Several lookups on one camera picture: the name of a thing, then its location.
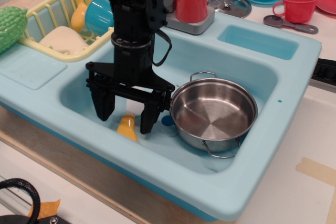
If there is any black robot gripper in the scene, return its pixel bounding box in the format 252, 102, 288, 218
86, 32, 174, 134

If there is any toy knife yellow handle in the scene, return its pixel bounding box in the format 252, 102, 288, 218
117, 114, 138, 142

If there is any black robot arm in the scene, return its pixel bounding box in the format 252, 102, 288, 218
86, 0, 175, 134

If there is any stainless steel pot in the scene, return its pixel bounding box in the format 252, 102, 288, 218
170, 72, 258, 159

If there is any steel pot lid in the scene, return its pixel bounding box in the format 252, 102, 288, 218
207, 0, 252, 18

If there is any light blue toy sink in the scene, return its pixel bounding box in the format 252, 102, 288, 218
1, 13, 321, 220

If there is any blue cup in rack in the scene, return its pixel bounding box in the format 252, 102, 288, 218
85, 0, 114, 35

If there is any yellow toy spoon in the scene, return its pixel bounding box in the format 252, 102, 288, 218
70, 0, 87, 31

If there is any yellow dish rack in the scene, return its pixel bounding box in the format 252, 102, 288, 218
18, 0, 113, 62

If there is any yellow tape piece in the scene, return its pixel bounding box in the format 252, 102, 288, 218
37, 199, 61, 219

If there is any grey toy faucet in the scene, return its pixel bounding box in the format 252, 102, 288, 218
163, 0, 215, 35

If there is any green toy vegetable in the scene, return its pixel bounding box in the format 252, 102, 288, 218
1, 6, 28, 53

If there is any grey toy spoon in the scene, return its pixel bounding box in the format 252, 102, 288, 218
263, 15, 319, 35

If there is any red plastic mug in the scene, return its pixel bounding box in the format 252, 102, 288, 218
272, 0, 317, 24

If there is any black braided cable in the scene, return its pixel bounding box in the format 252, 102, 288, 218
0, 178, 41, 224

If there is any black rail at right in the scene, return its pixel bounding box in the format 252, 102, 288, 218
311, 58, 336, 86

